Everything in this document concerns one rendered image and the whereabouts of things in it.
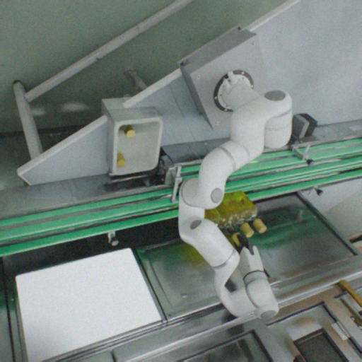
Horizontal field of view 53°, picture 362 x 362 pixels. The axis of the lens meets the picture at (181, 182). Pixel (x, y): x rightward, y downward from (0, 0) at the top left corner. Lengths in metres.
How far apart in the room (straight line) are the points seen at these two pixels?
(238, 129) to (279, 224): 0.83
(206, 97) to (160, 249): 0.60
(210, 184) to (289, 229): 0.85
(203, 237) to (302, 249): 0.76
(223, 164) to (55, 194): 0.64
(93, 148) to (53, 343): 0.65
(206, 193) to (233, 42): 0.57
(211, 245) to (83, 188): 0.58
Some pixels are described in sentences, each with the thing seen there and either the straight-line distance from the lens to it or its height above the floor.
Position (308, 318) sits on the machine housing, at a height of 1.46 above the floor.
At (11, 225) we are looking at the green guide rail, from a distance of 1.31.
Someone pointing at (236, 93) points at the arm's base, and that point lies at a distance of 1.25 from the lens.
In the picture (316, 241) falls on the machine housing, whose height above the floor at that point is 1.18.
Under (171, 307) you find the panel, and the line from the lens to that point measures 1.29.
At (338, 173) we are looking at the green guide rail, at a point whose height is 0.92.
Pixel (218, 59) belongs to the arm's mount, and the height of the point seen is 0.85.
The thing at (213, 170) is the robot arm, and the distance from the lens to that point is 0.96.
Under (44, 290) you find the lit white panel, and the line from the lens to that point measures 1.33.
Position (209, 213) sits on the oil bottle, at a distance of 1.39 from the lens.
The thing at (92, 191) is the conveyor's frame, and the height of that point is 0.84.
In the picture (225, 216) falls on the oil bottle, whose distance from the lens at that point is 1.40.
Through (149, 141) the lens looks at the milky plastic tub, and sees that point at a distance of 1.39.
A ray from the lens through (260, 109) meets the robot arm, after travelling 1.02.
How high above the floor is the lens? 1.84
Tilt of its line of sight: 42 degrees down
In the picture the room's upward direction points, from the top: 146 degrees clockwise
